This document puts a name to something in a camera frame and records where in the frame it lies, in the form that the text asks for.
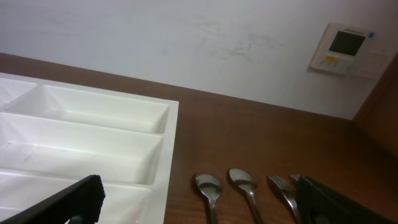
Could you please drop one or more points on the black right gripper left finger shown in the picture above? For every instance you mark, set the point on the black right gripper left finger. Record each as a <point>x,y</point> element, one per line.
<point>78,203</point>

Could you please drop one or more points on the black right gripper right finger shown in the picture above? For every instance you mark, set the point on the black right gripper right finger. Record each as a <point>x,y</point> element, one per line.
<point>318,203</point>

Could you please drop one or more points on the steel spoon tray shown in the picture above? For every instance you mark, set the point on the steel spoon tray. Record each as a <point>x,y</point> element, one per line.
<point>211,188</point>

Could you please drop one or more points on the steel fork inner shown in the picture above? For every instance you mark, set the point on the steel fork inner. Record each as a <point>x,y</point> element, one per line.
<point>286,194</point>

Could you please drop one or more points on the steel fork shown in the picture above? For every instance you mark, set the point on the steel fork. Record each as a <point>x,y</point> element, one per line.
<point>286,194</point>
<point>294,178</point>

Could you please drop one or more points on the steel fork outer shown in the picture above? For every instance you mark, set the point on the steel fork outer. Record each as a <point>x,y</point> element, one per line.
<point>294,178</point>

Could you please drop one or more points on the white plastic cutlery tray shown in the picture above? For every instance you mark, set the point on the white plastic cutlery tray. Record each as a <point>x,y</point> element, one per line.
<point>54,134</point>

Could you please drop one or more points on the white wall control panel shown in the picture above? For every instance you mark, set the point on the white wall control panel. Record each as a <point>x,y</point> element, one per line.
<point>346,51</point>

